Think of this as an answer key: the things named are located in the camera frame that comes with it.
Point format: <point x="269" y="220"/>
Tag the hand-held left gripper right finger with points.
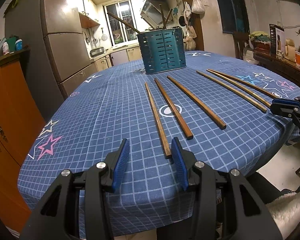
<point x="180" y="165"/>

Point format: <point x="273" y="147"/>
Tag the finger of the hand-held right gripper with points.
<point x="281" y="108"/>

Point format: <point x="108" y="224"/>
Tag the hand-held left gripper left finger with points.
<point x="120" y="165"/>

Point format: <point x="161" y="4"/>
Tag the row of wooden chopsticks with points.
<point x="196" y="102"/>

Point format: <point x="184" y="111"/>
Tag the teal perforated metal utensil holder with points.
<point x="162" y="52"/>

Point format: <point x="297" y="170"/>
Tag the dark wooden sideboard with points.
<point x="282" y="70"/>

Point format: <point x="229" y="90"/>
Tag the orange paper cup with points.
<point x="299" y="58"/>

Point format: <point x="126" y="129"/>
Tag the blue star printed tablecloth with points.
<point x="115" y="110"/>

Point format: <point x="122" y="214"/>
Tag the beige paper bag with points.
<point x="290" y="50"/>

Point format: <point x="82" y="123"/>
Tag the black and white carton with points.
<point x="276" y="40"/>

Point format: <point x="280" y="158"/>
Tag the pile of folded cloths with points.
<point x="260" y="41"/>

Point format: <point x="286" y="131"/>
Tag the dark wooden chair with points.
<point x="241" y="45"/>

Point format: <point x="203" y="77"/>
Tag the person's dark trouser leg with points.
<point x="262" y="187"/>

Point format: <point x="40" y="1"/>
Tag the person's white fleece clothing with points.
<point x="287" y="212"/>

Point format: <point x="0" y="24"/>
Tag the beige kitchen base cabinets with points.
<point x="120" y="57"/>

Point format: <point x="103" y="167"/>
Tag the hanging beige cloth bags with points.
<point x="190" y="38"/>

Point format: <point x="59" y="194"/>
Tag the silver countertop cooker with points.
<point x="97" y="52"/>

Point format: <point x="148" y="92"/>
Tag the dark room window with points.
<point x="230" y="5"/>

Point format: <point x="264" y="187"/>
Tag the orange wooden cabinet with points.
<point x="7" y="105"/>

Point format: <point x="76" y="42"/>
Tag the hanging metal strainer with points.
<point x="104" y="37"/>

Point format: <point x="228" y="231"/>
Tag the hanging small dark pan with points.
<point x="87" y="39"/>

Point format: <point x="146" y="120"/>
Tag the hanging white plastic bag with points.
<point x="198" y="6"/>

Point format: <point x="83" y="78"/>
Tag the hanging black pan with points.
<point x="181" y="21"/>

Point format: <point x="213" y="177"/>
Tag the bronze refrigerator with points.
<point x="65" y="42"/>

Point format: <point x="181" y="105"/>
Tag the hanging white cloth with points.
<point x="187" y="8"/>

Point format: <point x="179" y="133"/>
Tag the barred kitchen window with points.
<point x="121" y="22"/>

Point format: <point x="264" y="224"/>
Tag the blue labelled jar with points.
<point x="18" y="45"/>

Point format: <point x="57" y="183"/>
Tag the metal range hood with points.
<point x="150" y="10"/>

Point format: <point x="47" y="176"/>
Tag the green box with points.
<point x="11" y="43"/>

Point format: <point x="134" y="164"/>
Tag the white light switch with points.
<point x="206" y="3"/>

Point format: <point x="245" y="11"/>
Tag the beige wall cabinets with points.
<point x="88" y="10"/>

